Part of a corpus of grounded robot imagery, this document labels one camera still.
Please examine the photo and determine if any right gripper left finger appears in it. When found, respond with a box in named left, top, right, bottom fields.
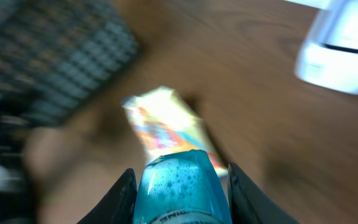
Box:
left=78, top=168, right=137, bottom=224

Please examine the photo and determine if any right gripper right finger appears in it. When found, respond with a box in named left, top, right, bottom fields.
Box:
left=227, top=162, right=298, bottom=224

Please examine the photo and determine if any teal mouthwash bottle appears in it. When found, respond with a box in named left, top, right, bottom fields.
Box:
left=133, top=150, right=232, bottom=224

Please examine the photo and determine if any yellow snack bag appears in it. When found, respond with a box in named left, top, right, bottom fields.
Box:
left=122, top=86, right=227, bottom=177

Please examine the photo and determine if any white barcode scanner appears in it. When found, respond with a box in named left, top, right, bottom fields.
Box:
left=294, top=0, right=358, bottom=95

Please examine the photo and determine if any grey plastic mesh basket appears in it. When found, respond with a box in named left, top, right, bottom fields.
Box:
left=0, top=0, right=139, bottom=126

